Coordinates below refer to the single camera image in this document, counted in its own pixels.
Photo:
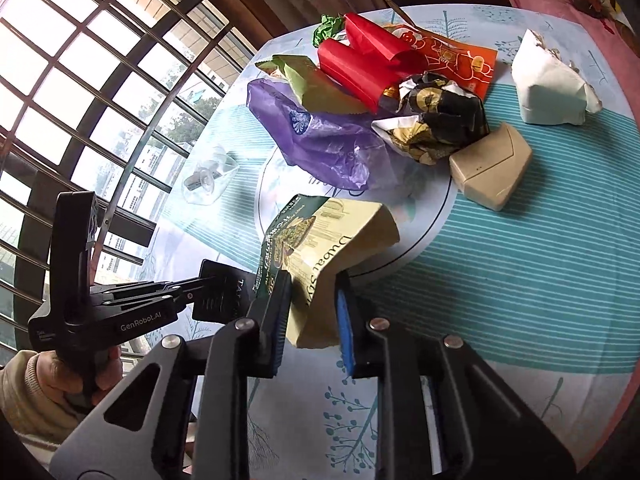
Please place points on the light green wrapper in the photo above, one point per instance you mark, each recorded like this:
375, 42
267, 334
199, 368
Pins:
310, 85

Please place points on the red paper wrapper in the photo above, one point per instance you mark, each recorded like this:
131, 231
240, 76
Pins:
355, 72
380, 40

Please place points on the person's left forearm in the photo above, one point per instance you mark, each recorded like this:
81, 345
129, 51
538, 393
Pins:
25, 400

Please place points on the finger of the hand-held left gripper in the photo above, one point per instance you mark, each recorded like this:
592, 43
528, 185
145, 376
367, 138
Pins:
150, 302
150, 286

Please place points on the green crumpled paper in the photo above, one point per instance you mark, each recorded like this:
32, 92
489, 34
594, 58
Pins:
327, 30

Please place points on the clear plastic bag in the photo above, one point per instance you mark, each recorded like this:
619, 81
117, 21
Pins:
210, 175

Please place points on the black and gold crumpled wrapper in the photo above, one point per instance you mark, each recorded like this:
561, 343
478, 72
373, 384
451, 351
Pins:
440, 110

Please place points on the metal window grille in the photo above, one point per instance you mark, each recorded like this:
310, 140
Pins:
100, 85

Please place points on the beige and green snack bag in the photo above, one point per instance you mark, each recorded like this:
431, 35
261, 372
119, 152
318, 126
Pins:
340, 240

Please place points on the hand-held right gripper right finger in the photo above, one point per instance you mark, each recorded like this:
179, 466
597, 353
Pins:
345, 332

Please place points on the leaf print tablecloth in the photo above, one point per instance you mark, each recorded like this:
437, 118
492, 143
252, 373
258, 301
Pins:
525, 285

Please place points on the beige plastic box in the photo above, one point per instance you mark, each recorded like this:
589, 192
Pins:
492, 167

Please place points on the black box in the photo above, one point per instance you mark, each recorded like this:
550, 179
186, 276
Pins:
220, 290

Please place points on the person's left hand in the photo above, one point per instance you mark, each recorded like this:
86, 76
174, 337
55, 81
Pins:
105, 370

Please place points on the white crumpled paper bag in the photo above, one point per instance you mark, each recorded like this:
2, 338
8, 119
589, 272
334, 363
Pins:
547, 85

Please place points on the purple plastic bag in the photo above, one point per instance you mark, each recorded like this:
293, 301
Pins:
315, 147

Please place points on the thin wooden stick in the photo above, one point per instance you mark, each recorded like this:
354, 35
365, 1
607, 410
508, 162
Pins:
395, 7

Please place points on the orange snack packet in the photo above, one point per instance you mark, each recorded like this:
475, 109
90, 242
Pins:
452, 62

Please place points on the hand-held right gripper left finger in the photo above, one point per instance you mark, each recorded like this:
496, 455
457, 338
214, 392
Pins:
277, 330

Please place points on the round glass turntable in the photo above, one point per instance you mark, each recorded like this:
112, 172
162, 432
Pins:
415, 237

